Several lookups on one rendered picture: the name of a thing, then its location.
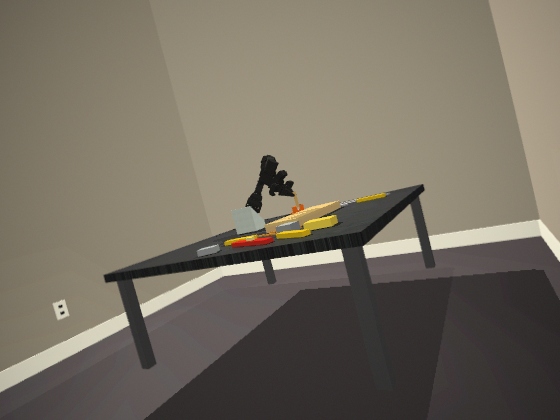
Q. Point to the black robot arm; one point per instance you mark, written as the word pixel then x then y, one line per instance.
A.
pixel 268 170

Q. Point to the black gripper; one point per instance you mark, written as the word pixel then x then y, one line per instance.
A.
pixel 283 189

